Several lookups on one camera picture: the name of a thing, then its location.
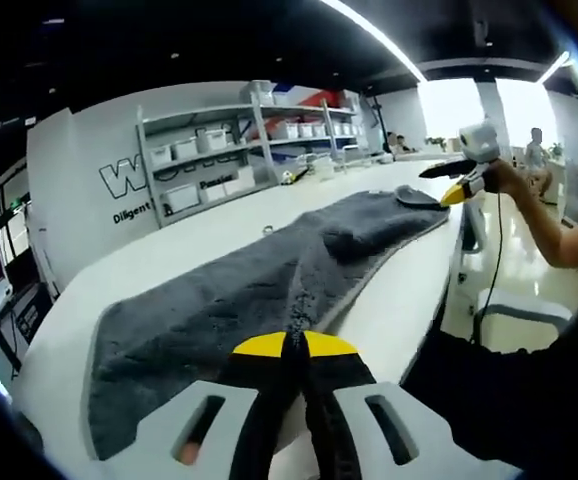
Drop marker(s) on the person's own clothing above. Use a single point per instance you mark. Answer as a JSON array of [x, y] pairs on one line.
[[494, 400]]

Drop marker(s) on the white ribbed container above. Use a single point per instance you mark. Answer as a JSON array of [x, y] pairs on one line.
[[324, 170]]

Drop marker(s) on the idle hand-held gripper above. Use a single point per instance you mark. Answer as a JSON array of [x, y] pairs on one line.
[[286, 176]]

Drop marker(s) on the person's right hand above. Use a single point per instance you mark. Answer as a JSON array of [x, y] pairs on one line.
[[506, 177]]

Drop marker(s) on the long ceiling light strip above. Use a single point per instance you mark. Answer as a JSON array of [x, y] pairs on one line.
[[374, 40]]

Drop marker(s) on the white office chair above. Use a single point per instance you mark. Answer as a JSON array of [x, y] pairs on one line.
[[519, 320]]

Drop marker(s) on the black framed glass partition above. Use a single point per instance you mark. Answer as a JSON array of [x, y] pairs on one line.
[[14, 220]]

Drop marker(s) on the metal shelf with white bins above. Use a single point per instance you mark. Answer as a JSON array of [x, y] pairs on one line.
[[184, 149]]

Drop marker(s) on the black tripod stand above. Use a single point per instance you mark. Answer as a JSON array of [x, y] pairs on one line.
[[379, 120]]

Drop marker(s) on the grey towel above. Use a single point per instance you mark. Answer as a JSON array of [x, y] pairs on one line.
[[194, 300]]

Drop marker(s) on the grey metal shelving rack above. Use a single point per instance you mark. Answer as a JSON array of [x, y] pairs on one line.
[[309, 139], [199, 159]]

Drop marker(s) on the grey low cabinet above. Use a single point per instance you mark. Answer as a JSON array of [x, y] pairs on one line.
[[31, 312]]

